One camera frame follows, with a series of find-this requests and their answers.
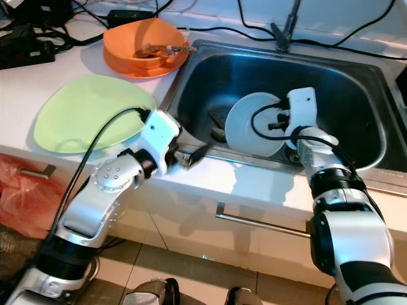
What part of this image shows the long steel drawer handle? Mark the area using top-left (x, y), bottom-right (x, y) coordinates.
top-left (215, 202), bottom-right (312, 239)

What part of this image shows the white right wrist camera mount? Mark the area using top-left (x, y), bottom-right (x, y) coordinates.
top-left (285, 87), bottom-right (319, 144)

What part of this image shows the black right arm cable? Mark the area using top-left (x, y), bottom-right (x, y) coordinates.
top-left (250, 102), bottom-right (366, 172)

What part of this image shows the white kitchen cabinet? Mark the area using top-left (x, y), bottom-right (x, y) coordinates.
top-left (0, 146), bottom-right (407, 290)

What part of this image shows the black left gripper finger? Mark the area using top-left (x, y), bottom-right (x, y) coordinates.
top-left (184, 141), bottom-right (214, 167)

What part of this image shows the black floor fan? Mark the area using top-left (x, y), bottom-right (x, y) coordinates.
top-left (0, 226), bottom-right (58, 299)

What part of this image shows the black power adapter brick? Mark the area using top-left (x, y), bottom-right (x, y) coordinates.
top-left (107, 8), bottom-right (155, 25)

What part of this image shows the black battery charger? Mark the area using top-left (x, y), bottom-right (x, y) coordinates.
top-left (6, 0), bottom-right (74, 25)

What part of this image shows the light green plate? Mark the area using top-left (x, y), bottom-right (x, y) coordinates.
top-left (33, 74), bottom-right (158, 154)

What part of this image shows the chrome faucet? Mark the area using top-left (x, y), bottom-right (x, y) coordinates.
top-left (270, 0), bottom-right (303, 51)

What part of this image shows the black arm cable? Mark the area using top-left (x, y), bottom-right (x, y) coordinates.
top-left (250, 102), bottom-right (366, 172)
top-left (54, 107), bottom-right (153, 242)

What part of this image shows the white ribbed bowl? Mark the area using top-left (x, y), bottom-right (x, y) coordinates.
top-left (224, 92), bottom-right (293, 158)

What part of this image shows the black power cable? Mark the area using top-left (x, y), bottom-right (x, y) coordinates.
top-left (237, 0), bottom-right (274, 40)
top-left (302, 3), bottom-right (398, 45)

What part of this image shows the red plastic bag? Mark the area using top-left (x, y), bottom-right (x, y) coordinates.
top-left (0, 156), bottom-right (67, 239)

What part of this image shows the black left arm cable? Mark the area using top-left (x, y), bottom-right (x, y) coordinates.
top-left (54, 107), bottom-right (153, 242)

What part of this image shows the brown utensil with patterned handle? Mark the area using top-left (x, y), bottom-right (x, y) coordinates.
top-left (140, 43), bottom-right (198, 58)

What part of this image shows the stainless steel sink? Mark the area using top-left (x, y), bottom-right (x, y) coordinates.
top-left (160, 39), bottom-right (407, 191)

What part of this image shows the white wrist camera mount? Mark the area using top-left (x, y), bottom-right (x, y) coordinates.
top-left (285, 87), bottom-right (319, 144)
top-left (140, 109), bottom-right (182, 175)

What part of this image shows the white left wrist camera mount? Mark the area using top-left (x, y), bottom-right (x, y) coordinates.
top-left (140, 109), bottom-right (182, 175)

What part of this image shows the orange plate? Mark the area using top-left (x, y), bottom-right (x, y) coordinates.
top-left (103, 44), bottom-right (191, 79)

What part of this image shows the black power strip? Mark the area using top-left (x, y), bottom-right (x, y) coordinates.
top-left (0, 38), bottom-right (58, 69)

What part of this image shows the orange bowl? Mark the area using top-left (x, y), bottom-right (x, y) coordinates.
top-left (104, 17), bottom-right (190, 67)

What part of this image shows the short steel cabinet handle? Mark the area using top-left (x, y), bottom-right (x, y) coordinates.
top-left (10, 164), bottom-right (53, 180)

